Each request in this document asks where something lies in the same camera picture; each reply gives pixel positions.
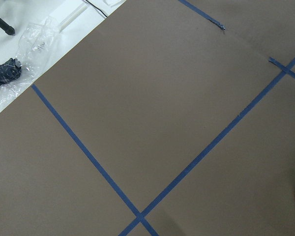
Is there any clear plastic bag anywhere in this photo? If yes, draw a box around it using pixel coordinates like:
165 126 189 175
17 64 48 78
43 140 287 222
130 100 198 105
0 17 60 109

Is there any dark blue folded umbrella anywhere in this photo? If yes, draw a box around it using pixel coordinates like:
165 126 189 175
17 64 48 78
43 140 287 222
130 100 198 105
0 58 22 86

